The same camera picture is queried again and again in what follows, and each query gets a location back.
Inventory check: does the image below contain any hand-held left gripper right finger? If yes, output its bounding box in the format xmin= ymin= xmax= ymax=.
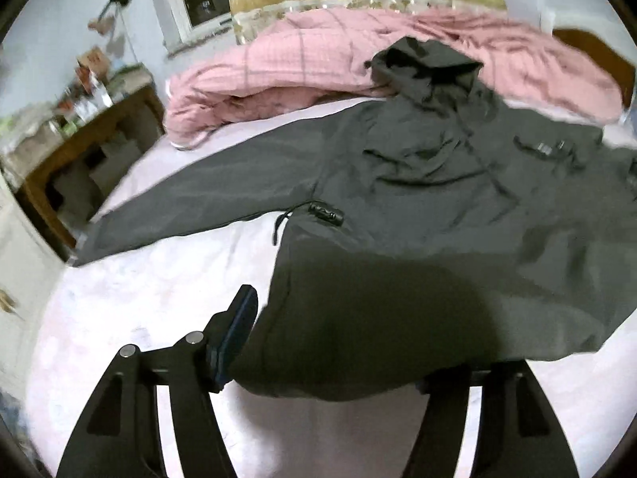
xmin=401 ymin=357 xmax=580 ymax=478

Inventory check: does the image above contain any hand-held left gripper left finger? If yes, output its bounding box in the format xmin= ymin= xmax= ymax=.
xmin=55 ymin=284 xmax=260 ymax=478

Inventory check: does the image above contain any dark grey hooded jacket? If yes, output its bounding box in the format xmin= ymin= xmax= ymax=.
xmin=74 ymin=35 xmax=637 ymax=404

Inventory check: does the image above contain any bed with light pink sheet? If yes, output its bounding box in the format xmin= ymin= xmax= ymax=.
xmin=25 ymin=94 xmax=637 ymax=478

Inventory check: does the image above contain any white cabinet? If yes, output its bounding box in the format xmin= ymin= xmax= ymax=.
xmin=0 ymin=169 xmax=65 ymax=389

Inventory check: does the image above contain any wooden desk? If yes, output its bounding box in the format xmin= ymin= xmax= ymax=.
xmin=0 ymin=67 xmax=167 ymax=262

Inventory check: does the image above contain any pink checked quilt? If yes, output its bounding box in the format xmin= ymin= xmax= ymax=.
xmin=164 ymin=7 xmax=628 ymax=150

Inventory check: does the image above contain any pile of desk clutter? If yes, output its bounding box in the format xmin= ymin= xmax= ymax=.
xmin=0 ymin=45 xmax=150 ymax=145

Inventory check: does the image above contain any wooden headboard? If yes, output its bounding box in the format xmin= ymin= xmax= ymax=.
xmin=552 ymin=27 xmax=637 ymax=105

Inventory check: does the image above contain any wall mounted lamp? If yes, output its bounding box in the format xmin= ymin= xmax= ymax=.
xmin=88 ymin=0 xmax=133 ymax=35

